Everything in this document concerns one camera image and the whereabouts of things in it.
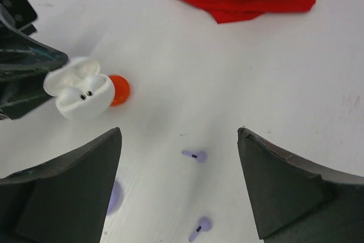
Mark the white earbud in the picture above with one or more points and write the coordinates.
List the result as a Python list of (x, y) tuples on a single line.
[(92, 83), (70, 96)]

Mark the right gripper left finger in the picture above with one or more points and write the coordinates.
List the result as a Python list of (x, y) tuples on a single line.
[(64, 199)]

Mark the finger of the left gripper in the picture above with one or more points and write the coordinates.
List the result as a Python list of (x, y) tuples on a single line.
[(23, 55), (21, 94)]

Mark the purple earbud charging case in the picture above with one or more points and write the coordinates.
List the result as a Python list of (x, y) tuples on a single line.
[(116, 198)]

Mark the white earbud charging case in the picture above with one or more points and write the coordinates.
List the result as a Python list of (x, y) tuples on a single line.
[(72, 75)]

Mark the orange earbud charging case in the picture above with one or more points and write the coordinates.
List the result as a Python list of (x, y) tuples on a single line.
[(122, 89)]

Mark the purple earbud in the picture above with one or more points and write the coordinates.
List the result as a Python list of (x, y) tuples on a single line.
[(199, 156), (204, 225)]

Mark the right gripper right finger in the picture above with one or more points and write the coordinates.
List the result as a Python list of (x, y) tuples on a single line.
[(296, 200)]

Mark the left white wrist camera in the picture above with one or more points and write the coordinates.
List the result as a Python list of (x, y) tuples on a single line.
[(20, 14)]

